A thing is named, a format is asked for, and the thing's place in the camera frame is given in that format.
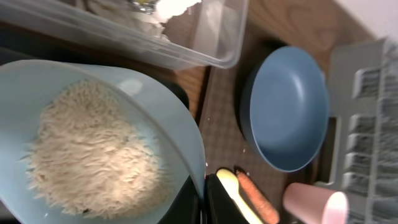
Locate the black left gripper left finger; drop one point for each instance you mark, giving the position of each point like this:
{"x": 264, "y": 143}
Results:
{"x": 186, "y": 208}

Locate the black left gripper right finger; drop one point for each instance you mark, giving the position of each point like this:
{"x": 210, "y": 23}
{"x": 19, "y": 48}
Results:
{"x": 220, "y": 209}

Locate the white rice pile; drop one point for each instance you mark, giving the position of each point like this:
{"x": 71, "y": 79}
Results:
{"x": 89, "y": 159}

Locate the light blue bowl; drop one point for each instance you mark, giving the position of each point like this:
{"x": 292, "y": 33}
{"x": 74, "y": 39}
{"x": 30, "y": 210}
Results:
{"x": 27, "y": 86}

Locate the white paper napkin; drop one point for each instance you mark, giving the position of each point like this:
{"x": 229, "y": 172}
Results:
{"x": 120, "y": 12}

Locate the silver green snack wrapper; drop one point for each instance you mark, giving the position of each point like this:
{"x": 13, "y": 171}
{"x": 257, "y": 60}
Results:
{"x": 144, "y": 6}

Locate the clear plastic waste bin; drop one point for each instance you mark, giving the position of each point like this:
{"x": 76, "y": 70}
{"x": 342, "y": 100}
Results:
{"x": 210, "y": 33}

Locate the grey dishwasher rack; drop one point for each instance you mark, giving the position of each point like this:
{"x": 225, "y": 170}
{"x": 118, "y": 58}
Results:
{"x": 362, "y": 140}

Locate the yellow plastic spoon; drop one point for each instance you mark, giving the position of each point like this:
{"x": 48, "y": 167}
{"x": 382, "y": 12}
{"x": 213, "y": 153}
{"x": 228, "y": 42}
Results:
{"x": 231, "y": 184}

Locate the orange carrot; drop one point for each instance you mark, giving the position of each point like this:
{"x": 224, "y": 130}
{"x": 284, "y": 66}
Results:
{"x": 264, "y": 208}

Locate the brown serving tray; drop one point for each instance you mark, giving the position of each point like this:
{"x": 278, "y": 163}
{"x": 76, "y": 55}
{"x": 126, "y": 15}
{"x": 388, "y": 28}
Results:
{"x": 225, "y": 145}

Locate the pink cup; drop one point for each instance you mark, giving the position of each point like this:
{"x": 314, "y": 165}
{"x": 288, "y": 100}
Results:
{"x": 316, "y": 205}

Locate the dark blue plate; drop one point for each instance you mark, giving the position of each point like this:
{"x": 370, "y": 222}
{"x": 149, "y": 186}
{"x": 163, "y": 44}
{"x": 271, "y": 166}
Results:
{"x": 284, "y": 109}

